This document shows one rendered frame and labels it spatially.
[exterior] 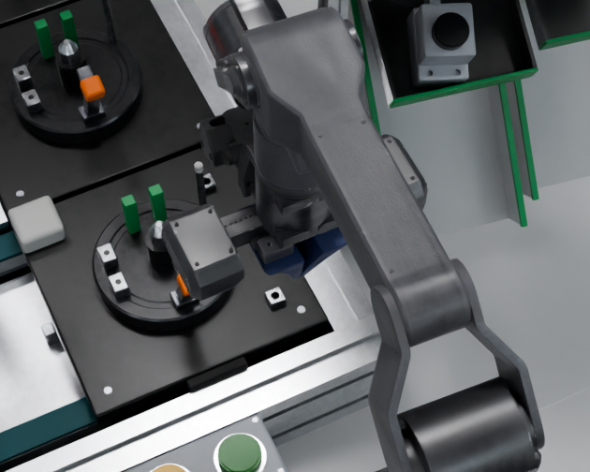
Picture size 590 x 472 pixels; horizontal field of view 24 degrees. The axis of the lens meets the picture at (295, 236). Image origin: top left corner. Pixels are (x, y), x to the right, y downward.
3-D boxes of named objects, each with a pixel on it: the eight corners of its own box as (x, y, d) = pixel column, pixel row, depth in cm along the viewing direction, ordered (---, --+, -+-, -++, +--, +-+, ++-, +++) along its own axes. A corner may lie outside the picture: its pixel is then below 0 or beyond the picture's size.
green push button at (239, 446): (269, 470, 125) (269, 462, 123) (228, 488, 124) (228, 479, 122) (251, 434, 127) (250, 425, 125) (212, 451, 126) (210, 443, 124)
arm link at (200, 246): (440, 140, 92) (397, 76, 95) (186, 241, 88) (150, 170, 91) (429, 207, 99) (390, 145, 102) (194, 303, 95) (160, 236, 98)
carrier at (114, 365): (328, 328, 133) (331, 261, 122) (97, 426, 127) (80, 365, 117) (228, 147, 145) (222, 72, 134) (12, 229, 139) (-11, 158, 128)
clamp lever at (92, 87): (104, 113, 141) (106, 91, 134) (85, 120, 141) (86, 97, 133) (90, 82, 142) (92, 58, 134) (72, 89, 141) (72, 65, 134)
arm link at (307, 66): (539, 459, 77) (568, 369, 68) (406, 510, 75) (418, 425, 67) (339, 93, 92) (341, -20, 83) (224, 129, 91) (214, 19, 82)
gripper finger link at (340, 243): (359, 238, 98) (322, 176, 101) (314, 257, 98) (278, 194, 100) (355, 286, 104) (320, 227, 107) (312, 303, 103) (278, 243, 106)
